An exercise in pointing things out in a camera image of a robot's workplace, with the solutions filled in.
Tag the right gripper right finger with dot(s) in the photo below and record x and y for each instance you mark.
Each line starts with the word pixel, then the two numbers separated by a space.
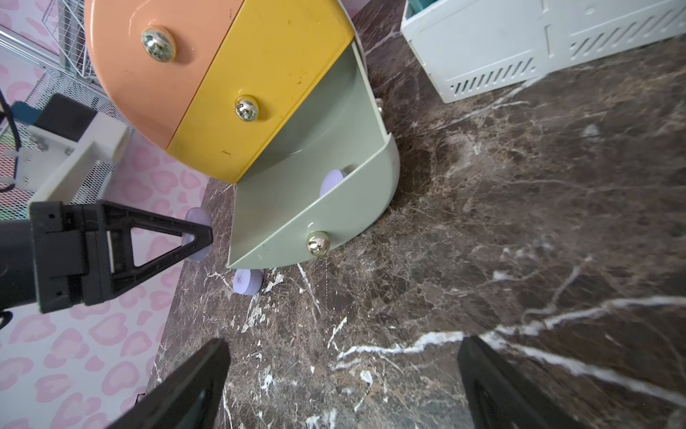
pixel 500 397

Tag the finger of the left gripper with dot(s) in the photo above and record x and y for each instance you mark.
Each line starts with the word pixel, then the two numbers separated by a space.
pixel 140 245

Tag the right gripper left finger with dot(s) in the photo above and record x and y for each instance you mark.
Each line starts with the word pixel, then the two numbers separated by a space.
pixel 189 397

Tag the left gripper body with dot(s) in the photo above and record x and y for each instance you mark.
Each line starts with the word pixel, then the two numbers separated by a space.
pixel 57 258

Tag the green bottom drawer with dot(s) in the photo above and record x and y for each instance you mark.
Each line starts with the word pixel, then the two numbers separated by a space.
pixel 332 168

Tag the orange top drawer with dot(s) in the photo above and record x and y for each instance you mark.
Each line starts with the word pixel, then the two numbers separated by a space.
pixel 151 56

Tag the yellow drawer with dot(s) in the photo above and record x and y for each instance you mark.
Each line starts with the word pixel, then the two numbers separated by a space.
pixel 273 56

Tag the white file organizer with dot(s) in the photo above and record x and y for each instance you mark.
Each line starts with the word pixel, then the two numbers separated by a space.
pixel 471 47

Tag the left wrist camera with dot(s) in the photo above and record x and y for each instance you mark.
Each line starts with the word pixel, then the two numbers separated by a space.
pixel 53 153

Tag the white mesh wall basket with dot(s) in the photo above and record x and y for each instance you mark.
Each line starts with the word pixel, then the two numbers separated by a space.
pixel 14 205

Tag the white wire wall shelf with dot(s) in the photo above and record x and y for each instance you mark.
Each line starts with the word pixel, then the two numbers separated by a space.
pixel 65 22

